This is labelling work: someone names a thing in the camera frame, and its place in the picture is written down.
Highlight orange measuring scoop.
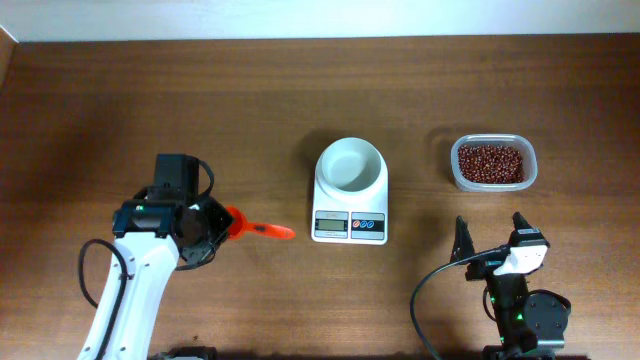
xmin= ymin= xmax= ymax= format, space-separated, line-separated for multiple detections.
xmin=226 ymin=206 xmax=296 ymax=240

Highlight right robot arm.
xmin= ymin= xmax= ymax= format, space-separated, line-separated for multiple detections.
xmin=451 ymin=212 xmax=571 ymax=360

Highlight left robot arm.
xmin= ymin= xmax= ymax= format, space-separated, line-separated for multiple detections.
xmin=79 ymin=154 xmax=233 ymax=359

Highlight white digital kitchen scale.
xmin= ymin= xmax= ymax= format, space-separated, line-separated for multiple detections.
xmin=311 ymin=169 xmax=389 ymax=245

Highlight red beans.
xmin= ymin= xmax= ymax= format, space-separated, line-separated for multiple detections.
xmin=457 ymin=145 xmax=524 ymax=184

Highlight clear plastic container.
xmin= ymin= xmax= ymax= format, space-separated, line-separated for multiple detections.
xmin=450 ymin=134 xmax=538 ymax=192

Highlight white round bowl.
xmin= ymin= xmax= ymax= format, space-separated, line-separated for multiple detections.
xmin=316 ymin=137 xmax=388 ymax=195

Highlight right black cable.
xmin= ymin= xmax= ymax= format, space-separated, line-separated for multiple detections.
xmin=409 ymin=246 xmax=510 ymax=360

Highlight black cable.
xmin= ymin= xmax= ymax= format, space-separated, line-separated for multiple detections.
xmin=77 ymin=237 xmax=129 ymax=360
xmin=409 ymin=246 xmax=510 ymax=360

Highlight left black cable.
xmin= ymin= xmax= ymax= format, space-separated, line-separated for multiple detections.
xmin=77 ymin=237 xmax=129 ymax=360

